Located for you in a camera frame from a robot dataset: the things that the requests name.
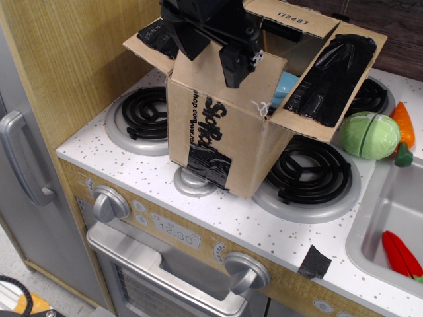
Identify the silver fridge door handle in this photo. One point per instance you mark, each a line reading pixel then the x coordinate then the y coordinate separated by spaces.
pixel 11 127

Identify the right silver stove knob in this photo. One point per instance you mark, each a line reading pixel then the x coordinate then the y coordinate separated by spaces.
pixel 245 273

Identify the light blue plastic bowl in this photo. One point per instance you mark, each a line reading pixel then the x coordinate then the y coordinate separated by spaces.
pixel 286 83

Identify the left silver stove knob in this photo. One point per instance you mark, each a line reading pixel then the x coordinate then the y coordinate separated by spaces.
pixel 109 204

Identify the red toy pepper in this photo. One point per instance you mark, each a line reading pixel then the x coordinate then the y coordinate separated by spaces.
pixel 400 258

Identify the oven clock display panel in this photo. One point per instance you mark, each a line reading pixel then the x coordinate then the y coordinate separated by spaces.
pixel 177 231

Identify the silver centre stove knob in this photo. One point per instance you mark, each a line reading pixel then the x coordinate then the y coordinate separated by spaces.
pixel 192 185

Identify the black tape piece on counter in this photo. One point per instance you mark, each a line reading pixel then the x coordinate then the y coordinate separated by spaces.
pixel 314 264

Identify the silver oven door handle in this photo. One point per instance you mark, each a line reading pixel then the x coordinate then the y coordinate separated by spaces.
pixel 146 277

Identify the silver sink basin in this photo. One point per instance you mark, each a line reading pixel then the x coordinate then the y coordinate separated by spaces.
pixel 392 202

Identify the back right black burner coil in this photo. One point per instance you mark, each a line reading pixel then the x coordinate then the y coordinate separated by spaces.
pixel 373 96

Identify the silver stove knob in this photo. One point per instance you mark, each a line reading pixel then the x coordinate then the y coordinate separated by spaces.
pixel 245 273
pixel 109 204
pixel 192 185

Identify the orange object in bottom corner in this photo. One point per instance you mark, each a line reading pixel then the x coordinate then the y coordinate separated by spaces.
pixel 38 304

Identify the green toy cabbage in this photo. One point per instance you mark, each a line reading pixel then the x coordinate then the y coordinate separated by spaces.
pixel 369 135

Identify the orange toy carrot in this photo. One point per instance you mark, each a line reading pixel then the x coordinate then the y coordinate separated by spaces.
pixel 404 156

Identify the front right black burner coil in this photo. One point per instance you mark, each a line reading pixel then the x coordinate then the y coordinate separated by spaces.
pixel 308 172

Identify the small cardboard box with flaps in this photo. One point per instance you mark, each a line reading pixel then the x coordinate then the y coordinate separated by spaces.
pixel 231 136

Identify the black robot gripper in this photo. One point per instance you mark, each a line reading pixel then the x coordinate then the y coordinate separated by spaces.
pixel 194 24

